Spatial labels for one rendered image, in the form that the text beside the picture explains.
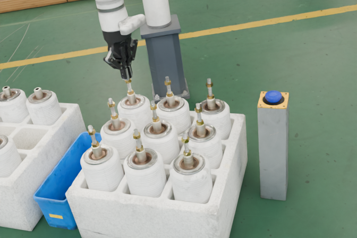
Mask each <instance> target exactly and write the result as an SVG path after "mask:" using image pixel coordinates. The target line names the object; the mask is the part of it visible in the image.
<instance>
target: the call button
mask: <svg viewBox="0 0 357 238"><path fill-rule="evenodd" d="M265 98H266V99H267V101H268V102H270V103H276V102H278V101H280V99H281V98H282V94H281V93H280V92H279V91H276V90H271V91H268V92H267V93H266V94H265Z"/></svg>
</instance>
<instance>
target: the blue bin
mask: <svg viewBox="0 0 357 238"><path fill-rule="evenodd" d="M95 137H96V141H98V142H99V143H100V142H101V140H102V138H101V134H100V133H97V132H96V133H95ZM91 143H92V139H91V136H90V135H89V134H88V132H82V133H80V134H79V136H78V137H77V138H76V140H75V141H74V142H73V143H72V145H71V146H70V147H69V149H68V150H67V152H66V153H65V154H64V155H63V157H62V158H61V159H60V160H59V162H58V163H57V164H56V166H55V167H54V168H53V170H52V171H51V172H50V174H49V175H48V176H47V177H46V179H45V180H44V181H43V182H42V184H41V185H40V187H39V188H38V189H37V191H36V192H35V193H34V195H33V198H34V200H35V202H37V203H38V205H39V207H40V209H41V211H42V213H43V214H44V216H45V218H46V220H47V223H48V225H49V226H52V227H58V228H64V229H68V230H75V229H77V228H78V226H77V224H76V222H75V219H74V216H73V214H72V210H71V208H70V205H69V203H68V200H67V198H66V195H65V193H66V192H67V190H68V189H69V187H70V186H71V185H72V183H73V181H74V180H75V178H76V177H77V176H78V174H79V173H80V171H81V170H82V167H81V164H80V160H81V157H82V155H83V154H84V153H85V152H86V151H87V150H88V149H89V148H91V146H92V145H91Z"/></svg>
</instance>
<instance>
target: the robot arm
mask: <svg viewBox="0 0 357 238"><path fill-rule="evenodd" d="M95 1H96V5H97V9H98V16H99V22H100V26H101V30H102V33H103V37H104V40H105V41H106V42H107V44H108V48H107V50H108V55H107V57H104V58H103V60H104V62H106V63H107V64H108V65H110V66H111V67H112V68H114V69H118V70H120V73H121V78H122V79H123V80H127V81H128V80H129V79H130V78H132V77H133V75H132V68H131V62H132V61H133V60H134V59H135V54H136V51H137V45H138V40H137V39H131V35H132V32H133V31H134V30H136V29H137V28H139V27H140V26H142V25H143V24H144V23H147V27H148V28H150V29H162V28H165V27H168V26H170V25H171V23H172V21H171V14H170V9H169V2H168V0H142V1H143V7H144V13H145V15H143V14H138V15H135V16H131V17H129V16H128V13H127V10H126V8H125V5H124V0H95ZM131 52H132V55H131ZM121 62H122V64H121Z"/></svg>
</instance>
